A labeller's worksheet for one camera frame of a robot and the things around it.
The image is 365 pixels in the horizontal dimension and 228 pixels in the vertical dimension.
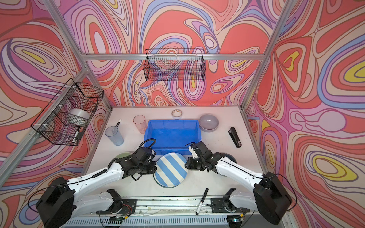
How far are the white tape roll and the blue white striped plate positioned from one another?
0.46 metres

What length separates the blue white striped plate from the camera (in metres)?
0.80

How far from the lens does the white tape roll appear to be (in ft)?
2.33

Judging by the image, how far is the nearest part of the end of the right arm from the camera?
Result: 0.60 m
